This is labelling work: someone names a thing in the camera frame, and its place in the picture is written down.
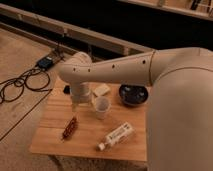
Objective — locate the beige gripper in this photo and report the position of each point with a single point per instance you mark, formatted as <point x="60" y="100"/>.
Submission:
<point x="80" y="93"/>

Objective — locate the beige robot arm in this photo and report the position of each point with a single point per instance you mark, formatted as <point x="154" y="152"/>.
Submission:
<point x="179" y="119"/>

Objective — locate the small black object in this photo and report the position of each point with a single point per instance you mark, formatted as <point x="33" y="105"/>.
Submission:
<point x="66" y="89"/>

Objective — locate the beige sponge block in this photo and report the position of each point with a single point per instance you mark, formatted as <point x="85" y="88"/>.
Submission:
<point x="101" y="90"/>

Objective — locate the wooden table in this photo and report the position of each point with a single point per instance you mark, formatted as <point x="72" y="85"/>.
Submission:
<point x="90" y="131"/>

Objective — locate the black power adapter box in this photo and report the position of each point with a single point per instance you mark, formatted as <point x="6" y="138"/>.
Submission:
<point x="45" y="63"/>

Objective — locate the dark round bowl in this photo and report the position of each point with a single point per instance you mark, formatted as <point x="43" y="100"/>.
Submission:
<point x="133" y="95"/>

